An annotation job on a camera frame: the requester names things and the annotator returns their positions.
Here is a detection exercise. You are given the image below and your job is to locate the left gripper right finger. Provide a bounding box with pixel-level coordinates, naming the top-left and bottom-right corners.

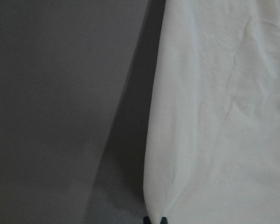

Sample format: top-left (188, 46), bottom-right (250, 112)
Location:
top-left (160, 217), bottom-right (168, 224)

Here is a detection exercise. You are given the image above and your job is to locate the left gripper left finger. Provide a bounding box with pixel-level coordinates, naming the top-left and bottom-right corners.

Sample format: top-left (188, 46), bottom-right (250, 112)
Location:
top-left (143, 216), bottom-right (152, 224)

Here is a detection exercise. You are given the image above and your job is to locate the cream long-sleeve printed shirt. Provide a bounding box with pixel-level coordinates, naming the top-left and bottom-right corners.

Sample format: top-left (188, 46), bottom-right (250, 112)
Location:
top-left (143, 0), bottom-right (280, 224)

